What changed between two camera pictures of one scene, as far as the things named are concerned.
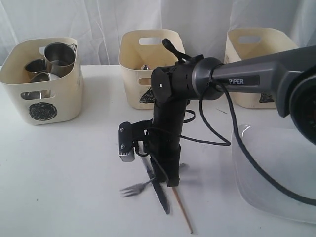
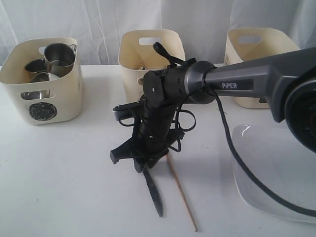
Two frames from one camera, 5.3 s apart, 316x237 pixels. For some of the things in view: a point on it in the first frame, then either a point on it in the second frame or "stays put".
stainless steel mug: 33,67 stays put
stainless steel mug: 60,57 stays put
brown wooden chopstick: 182,209 to 183,194
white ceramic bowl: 53,76 stays put
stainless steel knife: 153,178 to 153,191
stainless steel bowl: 37,95 stays put
